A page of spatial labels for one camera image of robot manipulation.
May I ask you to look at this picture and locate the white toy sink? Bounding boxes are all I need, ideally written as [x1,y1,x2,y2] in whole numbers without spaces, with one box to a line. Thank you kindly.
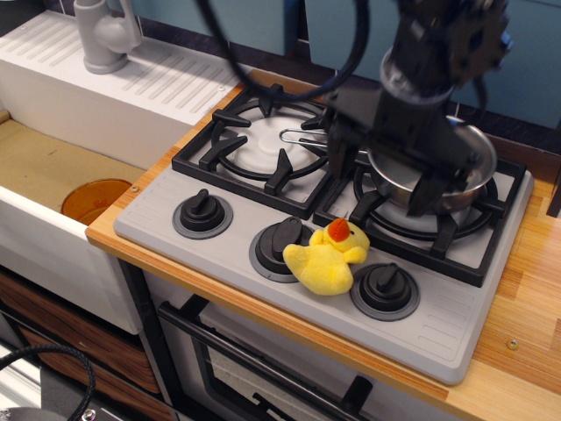
[1,11,237,334]

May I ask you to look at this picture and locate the black burner grate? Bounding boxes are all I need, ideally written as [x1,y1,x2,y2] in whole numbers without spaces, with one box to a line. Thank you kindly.
[172,89,334,218]
[313,153,533,287]

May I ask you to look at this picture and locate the black stove knob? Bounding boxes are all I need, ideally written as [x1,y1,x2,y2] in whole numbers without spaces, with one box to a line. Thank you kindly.
[249,217,313,283]
[350,263,420,322]
[172,189,233,240]

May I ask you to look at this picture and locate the black blue arm cable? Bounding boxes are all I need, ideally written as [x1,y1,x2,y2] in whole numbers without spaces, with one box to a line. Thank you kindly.
[195,0,372,103]

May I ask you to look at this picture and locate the black left stove knob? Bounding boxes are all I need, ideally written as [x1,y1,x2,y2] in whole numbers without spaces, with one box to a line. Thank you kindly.
[172,189,233,240]

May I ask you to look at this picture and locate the grey oven door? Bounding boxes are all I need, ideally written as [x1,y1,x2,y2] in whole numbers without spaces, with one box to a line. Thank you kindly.
[146,275,450,420]

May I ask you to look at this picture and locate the black middle stove knob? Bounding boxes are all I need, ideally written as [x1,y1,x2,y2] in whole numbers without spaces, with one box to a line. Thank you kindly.
[249,217,313,283]

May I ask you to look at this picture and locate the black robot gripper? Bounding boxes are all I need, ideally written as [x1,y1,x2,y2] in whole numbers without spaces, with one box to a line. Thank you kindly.
[323,47,481,218]

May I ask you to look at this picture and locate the grey toy faucet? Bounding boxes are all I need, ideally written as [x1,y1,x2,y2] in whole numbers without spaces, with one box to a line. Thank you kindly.
[74,0,142,75]

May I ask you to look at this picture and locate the grey toy stove top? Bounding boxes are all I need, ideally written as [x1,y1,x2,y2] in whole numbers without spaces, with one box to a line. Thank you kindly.
[114,91,534,384]

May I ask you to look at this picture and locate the wooden drawer fronts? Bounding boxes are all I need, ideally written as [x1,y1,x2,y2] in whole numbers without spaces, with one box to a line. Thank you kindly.
[1,268,173,420]

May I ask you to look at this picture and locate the black right burner grate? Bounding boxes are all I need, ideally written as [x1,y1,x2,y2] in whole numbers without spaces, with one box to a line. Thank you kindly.
[313,153,533,287]

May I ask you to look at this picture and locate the black right stove knob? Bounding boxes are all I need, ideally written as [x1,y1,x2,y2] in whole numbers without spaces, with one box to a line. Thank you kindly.
[350,263,420,322]

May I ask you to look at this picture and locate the yellow stuffed duck toy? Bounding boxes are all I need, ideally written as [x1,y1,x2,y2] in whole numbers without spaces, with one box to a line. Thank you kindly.
[282,218,370,296]

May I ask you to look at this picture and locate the black oven door handle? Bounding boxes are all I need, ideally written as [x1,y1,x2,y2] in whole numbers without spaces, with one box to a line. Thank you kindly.
[158,296,372,420]

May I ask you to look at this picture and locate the black left burner grate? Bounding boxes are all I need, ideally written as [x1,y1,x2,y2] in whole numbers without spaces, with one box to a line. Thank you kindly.
[172,89,334,218]

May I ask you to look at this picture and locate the orange plastic sink drain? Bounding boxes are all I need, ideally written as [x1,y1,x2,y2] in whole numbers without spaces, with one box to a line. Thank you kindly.
[60,178,131,225]

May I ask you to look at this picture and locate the black braided cable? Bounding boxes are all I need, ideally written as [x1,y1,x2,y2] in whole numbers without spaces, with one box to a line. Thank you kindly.
[0,344,96,421]

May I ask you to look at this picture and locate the stainless steel saucepan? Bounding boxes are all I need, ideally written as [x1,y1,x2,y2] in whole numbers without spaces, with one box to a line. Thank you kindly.
[279,115,498,215]

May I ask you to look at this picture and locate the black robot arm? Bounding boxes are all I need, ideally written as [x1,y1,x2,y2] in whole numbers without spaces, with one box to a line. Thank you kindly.
[323,1,511,217]

